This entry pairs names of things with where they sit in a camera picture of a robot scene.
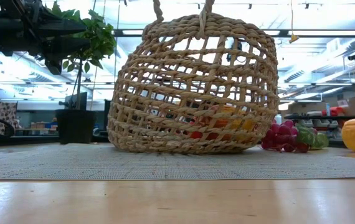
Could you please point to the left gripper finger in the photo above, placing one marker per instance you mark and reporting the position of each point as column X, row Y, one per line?
column 59, row 27
column 62, row 46

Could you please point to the red and yellow apple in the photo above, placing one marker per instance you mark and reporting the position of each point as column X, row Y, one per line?
column 218, row 123

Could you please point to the purple grape bunch with leaf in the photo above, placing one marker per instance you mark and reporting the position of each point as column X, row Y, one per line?
column 278, row 133

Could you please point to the small green fruit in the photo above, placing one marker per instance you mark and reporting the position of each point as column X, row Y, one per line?
column 321, row 141

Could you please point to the green leafy indoor tree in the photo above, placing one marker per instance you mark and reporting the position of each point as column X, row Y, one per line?
column 99, row 34

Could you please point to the black monitor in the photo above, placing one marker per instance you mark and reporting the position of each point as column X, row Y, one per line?
column 83, row 101

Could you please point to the floral patterned chair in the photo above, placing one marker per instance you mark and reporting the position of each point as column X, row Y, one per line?
column 0, row 113

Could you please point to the small blue box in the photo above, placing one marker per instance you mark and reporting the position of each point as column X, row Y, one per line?
column 49, row 125

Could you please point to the black plant pot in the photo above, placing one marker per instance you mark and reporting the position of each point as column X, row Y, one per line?
column 76, row 126

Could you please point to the small brown cardboard box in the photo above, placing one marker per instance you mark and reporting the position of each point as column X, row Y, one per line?
column 37, row 125

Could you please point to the grey woven placemat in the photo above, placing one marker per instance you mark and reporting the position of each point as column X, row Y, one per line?
column 71, row 165

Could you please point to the dark hanging device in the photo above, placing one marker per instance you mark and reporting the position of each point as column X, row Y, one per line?
column 234, row 56

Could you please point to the white cabinet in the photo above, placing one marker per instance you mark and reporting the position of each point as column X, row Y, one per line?
column 278, row 119

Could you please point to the yellow hanging plug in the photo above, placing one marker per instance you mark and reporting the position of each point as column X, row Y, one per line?
column 293, row 39

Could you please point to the black shelf table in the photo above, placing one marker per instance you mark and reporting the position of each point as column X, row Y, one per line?
column 320, row 117

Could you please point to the blue bottle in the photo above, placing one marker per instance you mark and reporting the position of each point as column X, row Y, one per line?
column 328, row 109

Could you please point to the red object on shelf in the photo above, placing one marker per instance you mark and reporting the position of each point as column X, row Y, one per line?
column 336, row 111

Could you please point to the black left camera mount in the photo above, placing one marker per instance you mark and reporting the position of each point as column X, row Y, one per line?
column 53, row 67

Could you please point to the black frame rail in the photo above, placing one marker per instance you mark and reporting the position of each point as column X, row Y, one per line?
column 25, row 140

